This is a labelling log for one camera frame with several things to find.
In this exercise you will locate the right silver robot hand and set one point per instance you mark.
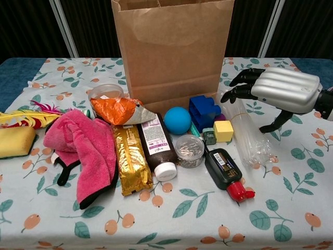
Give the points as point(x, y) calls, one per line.
point(286, 89)

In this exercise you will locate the clear plastic cup stack sleeve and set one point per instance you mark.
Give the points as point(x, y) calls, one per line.
point(247, 135)

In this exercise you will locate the orange foil snack bag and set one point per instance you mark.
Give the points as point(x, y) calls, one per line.
point(117, 110)

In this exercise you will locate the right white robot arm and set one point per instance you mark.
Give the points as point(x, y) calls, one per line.
point(325, 104)

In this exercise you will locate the small purple block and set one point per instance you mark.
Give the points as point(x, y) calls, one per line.
point(220, 117)

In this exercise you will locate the blue plastic building block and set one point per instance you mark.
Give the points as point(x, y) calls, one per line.
point(203, 112)

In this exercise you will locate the brown paper bag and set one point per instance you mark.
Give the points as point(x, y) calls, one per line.
point(171, 52)

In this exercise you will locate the black pleated screen panel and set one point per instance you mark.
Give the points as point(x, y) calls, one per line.
point(26, 26)
point(247, 26)
point(307, 26)
point(91, 26)

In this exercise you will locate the yellow foam cube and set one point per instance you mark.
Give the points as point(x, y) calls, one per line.
point(223, 131)

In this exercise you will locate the small green box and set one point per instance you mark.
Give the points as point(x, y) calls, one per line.
point(209, 136)

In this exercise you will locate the black bottle with red cap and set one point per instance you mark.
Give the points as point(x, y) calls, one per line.
point(225, 169)

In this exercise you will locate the blue ball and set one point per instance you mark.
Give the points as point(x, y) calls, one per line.
point(177, 120)

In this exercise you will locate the clear tub of paper clips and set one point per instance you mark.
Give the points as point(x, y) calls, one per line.
point(189, 151)

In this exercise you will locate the brown bottle with white cap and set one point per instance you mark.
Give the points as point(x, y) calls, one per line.
point(156, 145)

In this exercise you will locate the gold foil package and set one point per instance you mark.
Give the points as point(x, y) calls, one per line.
point(131, 161)

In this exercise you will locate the floral tablecloth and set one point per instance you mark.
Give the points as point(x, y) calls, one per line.
point(166, 221)

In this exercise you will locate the clear jar with amber contents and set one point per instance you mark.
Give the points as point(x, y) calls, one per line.
point(106, 90)

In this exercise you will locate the green white striped item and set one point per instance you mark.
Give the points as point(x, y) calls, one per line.
point(87, 112)

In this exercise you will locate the pink cloth with black trim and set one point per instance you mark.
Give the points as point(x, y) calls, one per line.
point(88, 145)

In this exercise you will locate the colourful feather toy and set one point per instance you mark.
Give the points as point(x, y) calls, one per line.
point(26, 117)

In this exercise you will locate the yellow sponge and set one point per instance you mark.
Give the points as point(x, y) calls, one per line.
point(15, 142)

